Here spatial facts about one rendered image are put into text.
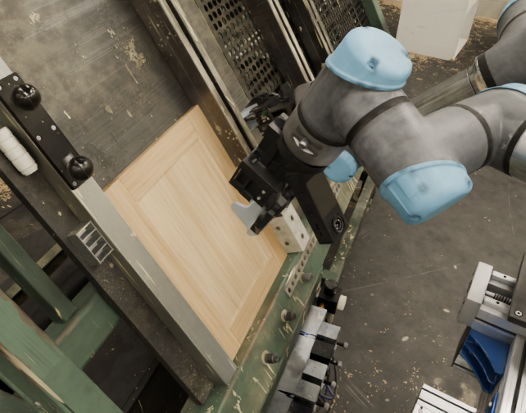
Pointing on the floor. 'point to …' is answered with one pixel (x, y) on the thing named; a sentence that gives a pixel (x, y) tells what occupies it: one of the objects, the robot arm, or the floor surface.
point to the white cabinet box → (436, 26)
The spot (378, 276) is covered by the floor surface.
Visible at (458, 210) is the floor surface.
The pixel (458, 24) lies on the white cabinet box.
